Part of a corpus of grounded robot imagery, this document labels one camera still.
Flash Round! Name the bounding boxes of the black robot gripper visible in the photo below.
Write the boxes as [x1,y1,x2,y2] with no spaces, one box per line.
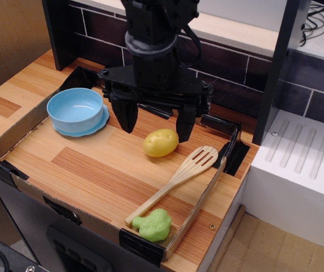
[99,32,212,143]

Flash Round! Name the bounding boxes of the light blue plastic bowl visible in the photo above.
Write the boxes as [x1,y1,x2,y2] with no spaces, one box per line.
[46,88,104,133]

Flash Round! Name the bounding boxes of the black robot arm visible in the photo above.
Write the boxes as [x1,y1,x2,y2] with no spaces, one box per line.
[99,1,213,142]

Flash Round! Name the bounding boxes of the light blue plastic plate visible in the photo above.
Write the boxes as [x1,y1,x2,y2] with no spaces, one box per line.
[52,105,110,137]

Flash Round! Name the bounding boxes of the yellow toy potato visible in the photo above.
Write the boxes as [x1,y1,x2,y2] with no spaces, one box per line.
[143,129,178,158]

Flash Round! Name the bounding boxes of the slotted wooden spatula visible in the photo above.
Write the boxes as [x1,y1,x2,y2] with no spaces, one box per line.
[125,146,219,227]

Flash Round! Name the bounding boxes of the green toy broccoli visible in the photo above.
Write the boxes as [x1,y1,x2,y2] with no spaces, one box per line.
[132,209,172,242]

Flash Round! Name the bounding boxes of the black vertical post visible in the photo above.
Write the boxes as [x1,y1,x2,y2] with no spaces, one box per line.
[252,0,310,145]

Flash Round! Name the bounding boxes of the black cables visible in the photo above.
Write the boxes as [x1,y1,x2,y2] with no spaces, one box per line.
[299,0,324,48]

